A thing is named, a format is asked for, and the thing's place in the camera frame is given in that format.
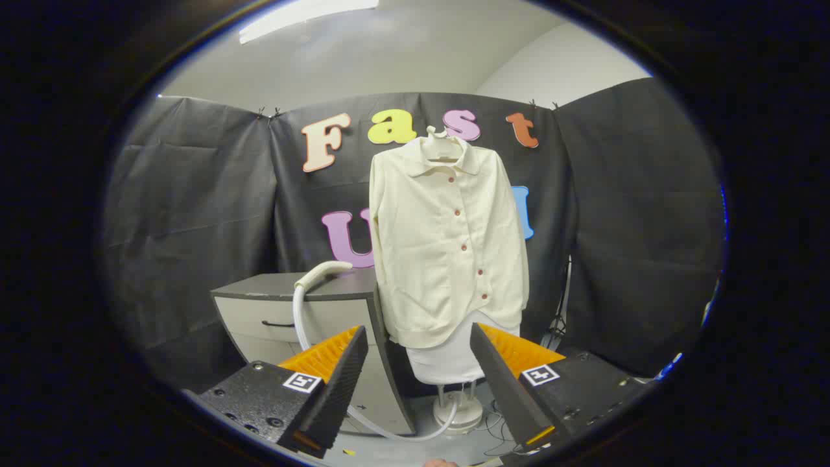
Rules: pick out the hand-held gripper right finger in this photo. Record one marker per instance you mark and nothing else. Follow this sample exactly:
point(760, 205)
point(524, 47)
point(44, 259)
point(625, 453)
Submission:
point(506, 389)

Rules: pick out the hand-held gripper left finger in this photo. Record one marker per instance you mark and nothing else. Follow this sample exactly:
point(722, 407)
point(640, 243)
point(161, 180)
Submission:
point(337, 389)

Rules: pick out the cream button shirt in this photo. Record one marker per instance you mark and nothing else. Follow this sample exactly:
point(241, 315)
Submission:
point(441, 259)

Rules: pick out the white steamer base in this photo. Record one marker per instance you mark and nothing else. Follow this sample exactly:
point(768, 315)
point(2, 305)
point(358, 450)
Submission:
point(463, 415)

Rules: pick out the grey cabinet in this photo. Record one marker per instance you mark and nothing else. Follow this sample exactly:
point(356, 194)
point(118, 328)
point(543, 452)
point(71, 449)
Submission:
point(259, 287)

